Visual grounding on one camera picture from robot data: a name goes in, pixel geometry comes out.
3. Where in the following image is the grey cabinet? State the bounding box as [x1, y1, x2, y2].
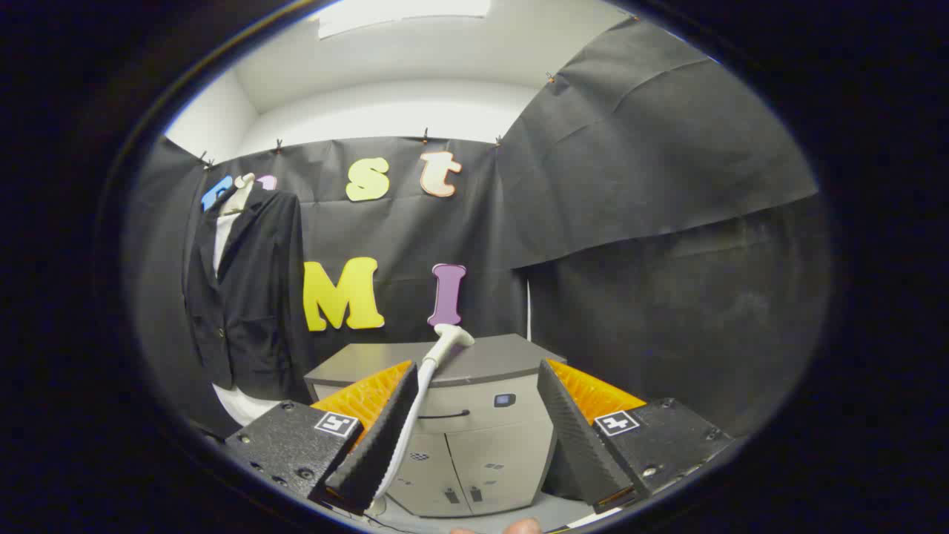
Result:
[304, 334, 568, 518]

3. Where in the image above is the black suit jacket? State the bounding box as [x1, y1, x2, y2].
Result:
[184, 185, 316, 405]

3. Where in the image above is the white garment steamer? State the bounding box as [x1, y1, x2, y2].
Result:
[371, 323, 475, 516]

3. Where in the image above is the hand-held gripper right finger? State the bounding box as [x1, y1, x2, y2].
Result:
[537, 359, 735, 514]

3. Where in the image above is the black backdrop cloth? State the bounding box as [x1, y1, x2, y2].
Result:
[122, 16, 833, 446]

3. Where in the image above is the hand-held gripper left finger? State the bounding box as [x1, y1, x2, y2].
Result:
[225, 360, 420, 516]

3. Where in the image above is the white clothes hanger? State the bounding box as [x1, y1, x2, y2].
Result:
[222, 173, 257, 216]

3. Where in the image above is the ceiling light panel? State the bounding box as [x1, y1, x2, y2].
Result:
[319, 0, 492, 39]

